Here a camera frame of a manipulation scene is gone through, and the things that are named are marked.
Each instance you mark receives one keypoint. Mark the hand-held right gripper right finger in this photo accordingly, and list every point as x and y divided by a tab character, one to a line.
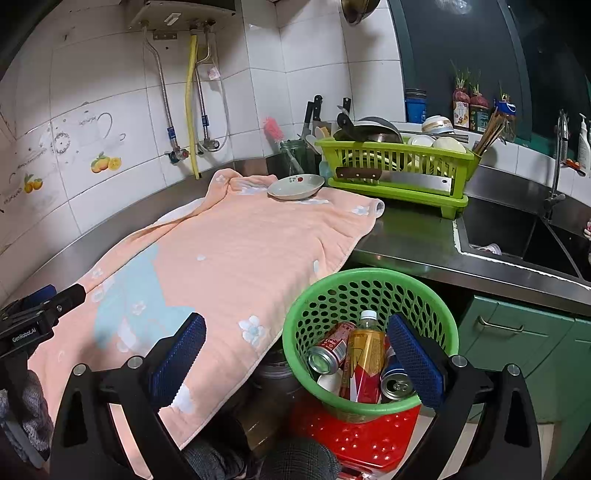
415	360

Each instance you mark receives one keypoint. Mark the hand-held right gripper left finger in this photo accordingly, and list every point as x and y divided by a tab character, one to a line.
178	360

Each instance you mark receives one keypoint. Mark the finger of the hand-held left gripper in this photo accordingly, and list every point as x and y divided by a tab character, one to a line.
69	297
41	294

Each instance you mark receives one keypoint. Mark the blue and white can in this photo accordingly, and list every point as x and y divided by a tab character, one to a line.
395	385

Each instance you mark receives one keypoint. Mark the red cola can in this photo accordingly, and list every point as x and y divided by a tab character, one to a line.
334	344

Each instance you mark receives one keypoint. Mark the white paper cup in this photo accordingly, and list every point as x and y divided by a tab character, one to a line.
328	382

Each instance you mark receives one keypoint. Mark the green perforated plastic basket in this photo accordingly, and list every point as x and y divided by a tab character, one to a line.
369	276

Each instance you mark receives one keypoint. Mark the person's left hand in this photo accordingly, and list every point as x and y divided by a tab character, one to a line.
32	406

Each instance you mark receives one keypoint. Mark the red plastic stool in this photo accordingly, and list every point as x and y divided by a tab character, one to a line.
360	443

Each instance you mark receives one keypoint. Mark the dark steel pot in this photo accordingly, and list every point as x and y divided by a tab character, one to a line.
277	374

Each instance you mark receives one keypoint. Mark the teal cabinet door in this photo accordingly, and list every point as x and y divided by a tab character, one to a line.
531	360

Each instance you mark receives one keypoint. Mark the pink floral towel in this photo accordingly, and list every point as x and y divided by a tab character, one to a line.
254	240

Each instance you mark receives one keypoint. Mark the green plastic dish rack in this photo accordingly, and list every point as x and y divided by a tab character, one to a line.
443	203

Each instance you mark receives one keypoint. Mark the steel sink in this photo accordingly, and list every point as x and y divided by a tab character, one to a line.
517	235

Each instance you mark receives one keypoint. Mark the white floral plate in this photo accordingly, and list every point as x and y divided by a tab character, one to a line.
295	187

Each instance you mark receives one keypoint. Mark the pink scrubber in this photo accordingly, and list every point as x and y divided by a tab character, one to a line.
587	230

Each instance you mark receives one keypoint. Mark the patterned ceramic bowl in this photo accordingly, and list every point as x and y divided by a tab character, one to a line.
437	125

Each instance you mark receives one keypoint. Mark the black frying pan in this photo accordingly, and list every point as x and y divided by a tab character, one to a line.
374	127

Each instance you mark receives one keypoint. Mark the bundle of wooden chopsticks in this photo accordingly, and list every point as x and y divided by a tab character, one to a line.
489	134

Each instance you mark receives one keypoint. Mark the blue plastic container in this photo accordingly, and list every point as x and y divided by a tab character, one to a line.
415	108

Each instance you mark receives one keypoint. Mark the steel faucet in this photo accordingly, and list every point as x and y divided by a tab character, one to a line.
559	152

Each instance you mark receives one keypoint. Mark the red jar with sprouting onion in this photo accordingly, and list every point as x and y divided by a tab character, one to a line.
461	108
479	115

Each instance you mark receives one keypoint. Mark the white soap dispenser bottle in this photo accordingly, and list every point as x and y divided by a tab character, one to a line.
584	147

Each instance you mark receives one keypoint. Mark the white water heater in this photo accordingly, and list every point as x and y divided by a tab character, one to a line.
184	11

